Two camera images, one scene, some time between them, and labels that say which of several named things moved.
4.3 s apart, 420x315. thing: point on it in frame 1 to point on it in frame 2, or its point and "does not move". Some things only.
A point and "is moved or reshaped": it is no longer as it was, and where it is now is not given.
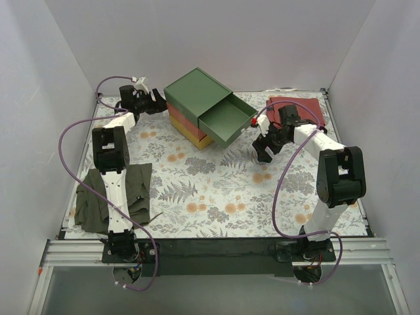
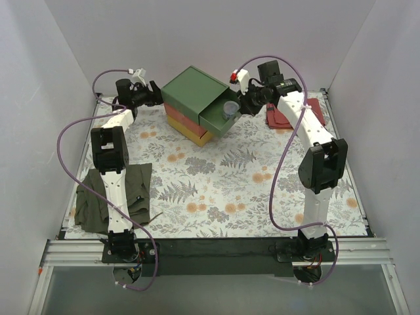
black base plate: [258, 258] does not move
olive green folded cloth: [92, 210] does not move
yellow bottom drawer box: [191, 134] is moved or reshaped
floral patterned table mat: [226, 192] does not move
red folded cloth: [308, 109] does not move
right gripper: [269, 142] to [247, 102]
